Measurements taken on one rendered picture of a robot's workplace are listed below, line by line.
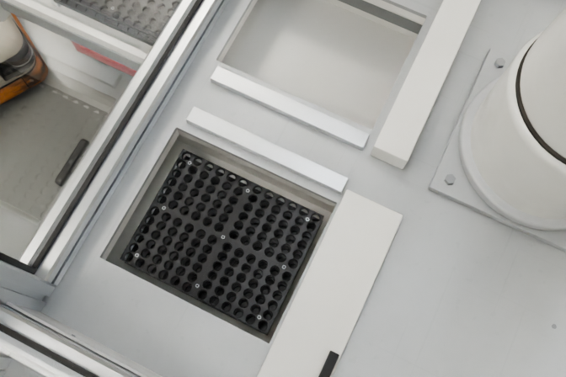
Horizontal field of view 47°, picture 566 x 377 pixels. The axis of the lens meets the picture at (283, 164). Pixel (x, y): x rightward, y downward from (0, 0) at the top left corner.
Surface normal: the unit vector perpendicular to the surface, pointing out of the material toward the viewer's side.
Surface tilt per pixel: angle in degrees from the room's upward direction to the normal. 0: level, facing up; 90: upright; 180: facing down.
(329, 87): 0
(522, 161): 90
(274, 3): 0
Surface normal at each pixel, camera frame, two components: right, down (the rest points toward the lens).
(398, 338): 0.00, -0.32
